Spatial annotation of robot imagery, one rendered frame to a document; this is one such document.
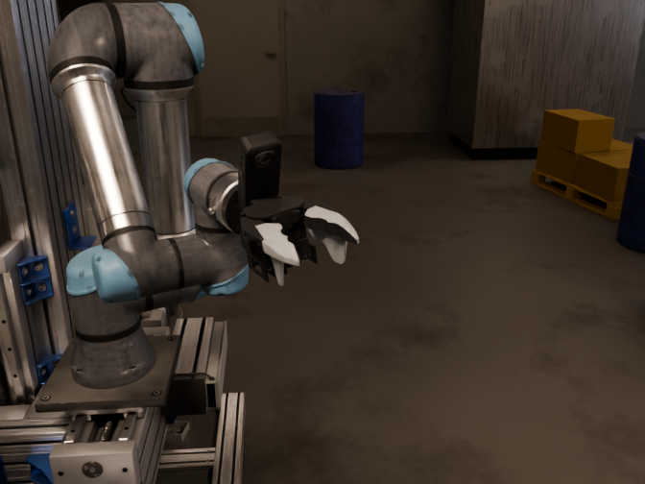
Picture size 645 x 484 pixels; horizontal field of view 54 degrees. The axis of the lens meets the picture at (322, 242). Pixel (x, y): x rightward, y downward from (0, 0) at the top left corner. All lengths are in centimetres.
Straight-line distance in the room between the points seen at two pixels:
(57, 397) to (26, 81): 57
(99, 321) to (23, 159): 34
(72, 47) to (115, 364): 54
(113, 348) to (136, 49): 52
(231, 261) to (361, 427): 192
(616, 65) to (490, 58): 137
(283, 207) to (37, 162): 67
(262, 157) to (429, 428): 218
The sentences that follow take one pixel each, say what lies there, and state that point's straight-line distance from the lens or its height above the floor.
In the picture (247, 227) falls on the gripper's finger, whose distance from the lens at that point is 71.
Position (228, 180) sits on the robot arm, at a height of 147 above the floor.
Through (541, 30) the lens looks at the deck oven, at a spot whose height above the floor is 135.
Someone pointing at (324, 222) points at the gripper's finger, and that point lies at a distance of 70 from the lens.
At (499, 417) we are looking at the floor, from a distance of 292.
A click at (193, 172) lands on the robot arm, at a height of 146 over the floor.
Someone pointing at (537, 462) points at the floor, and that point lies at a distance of 273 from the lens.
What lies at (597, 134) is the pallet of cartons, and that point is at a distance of 599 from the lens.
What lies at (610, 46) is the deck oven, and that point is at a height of 119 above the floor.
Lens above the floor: 170
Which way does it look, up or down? 22 degrees down
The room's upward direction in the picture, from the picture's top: straight up
